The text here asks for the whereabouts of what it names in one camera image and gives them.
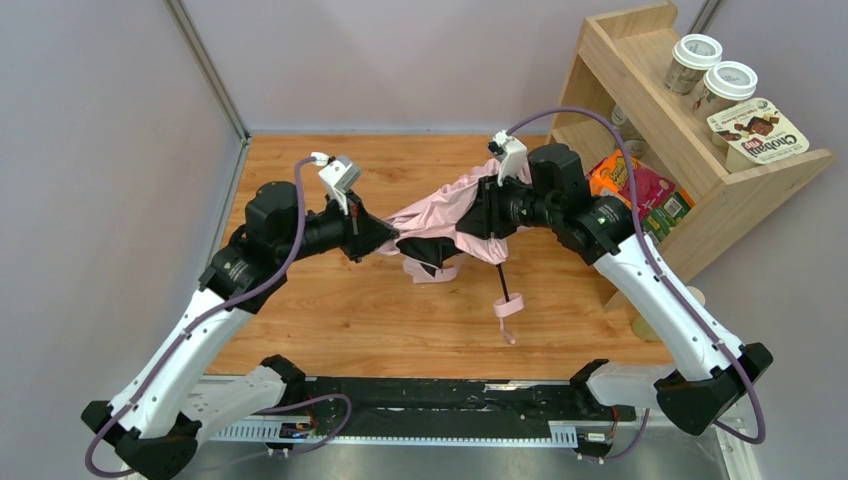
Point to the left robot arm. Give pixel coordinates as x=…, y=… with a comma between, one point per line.
x=152, y=424

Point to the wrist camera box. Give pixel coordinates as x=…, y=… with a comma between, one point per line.
x=510, y=153
x=338, y=174

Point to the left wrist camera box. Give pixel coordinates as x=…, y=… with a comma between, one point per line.
x=338, y=174

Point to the left paper coffee cup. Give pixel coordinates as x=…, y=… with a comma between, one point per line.
x=692, y=56

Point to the yellow-green juice bottle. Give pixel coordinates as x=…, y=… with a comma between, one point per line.
x=642, y=329

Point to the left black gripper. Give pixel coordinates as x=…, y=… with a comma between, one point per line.
x=356, y=232

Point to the wooden shelf rack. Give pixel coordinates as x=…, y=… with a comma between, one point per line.
x=620, y=59

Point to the orange pink snack box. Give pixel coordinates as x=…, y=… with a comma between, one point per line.
x=610, y=177

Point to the pink folding umbrella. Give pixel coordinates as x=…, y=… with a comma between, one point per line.
x=432, y=246

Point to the green snack box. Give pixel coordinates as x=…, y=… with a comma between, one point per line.
x=659, y=222

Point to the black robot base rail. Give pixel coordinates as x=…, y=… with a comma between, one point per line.
x=436, y=412

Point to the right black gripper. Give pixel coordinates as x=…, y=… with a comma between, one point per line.
x=491, y=211

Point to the right paper coffee cup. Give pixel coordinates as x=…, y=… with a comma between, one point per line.
x=723, y=86

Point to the glass jar on shelf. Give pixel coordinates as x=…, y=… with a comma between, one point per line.
x=633, y=140

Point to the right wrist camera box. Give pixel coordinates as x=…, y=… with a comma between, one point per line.
x=510, y=153

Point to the Chobani flip yogurt pack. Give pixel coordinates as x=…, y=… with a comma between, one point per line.
x=755, y=133

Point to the paper coffee cup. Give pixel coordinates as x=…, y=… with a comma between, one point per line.
x=723, y=86
x=692, y=56

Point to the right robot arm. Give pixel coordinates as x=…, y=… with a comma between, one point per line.
x=712, y=367

